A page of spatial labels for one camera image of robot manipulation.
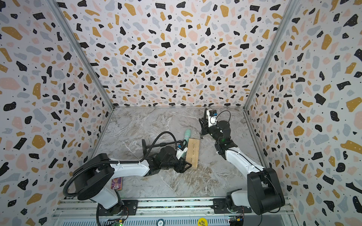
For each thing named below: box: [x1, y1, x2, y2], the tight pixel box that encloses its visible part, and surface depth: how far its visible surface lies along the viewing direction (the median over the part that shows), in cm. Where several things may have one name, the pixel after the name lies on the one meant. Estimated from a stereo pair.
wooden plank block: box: [185, 138, 200, 170], surface depth 92 cm
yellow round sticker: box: [197, 217, 208, 226], surface depth 71 cm
